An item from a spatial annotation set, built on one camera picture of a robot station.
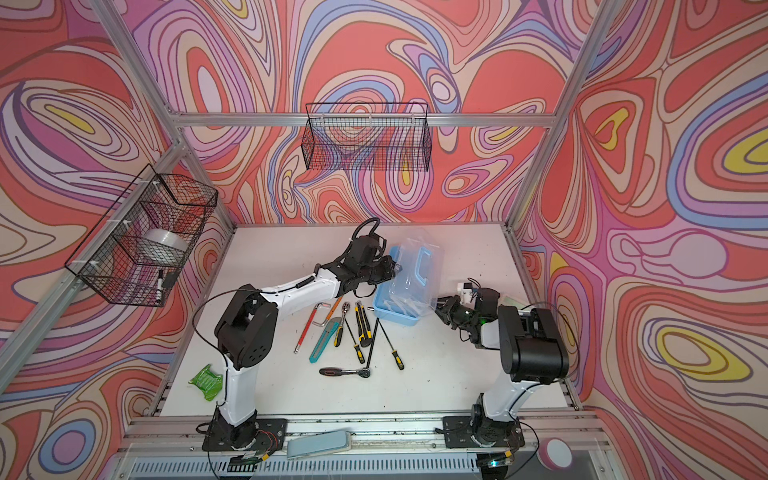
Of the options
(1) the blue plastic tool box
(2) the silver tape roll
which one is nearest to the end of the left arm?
(1) the blue plastic tool box

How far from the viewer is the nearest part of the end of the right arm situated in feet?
2.51

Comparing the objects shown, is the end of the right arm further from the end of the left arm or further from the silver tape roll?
the silver tape roll
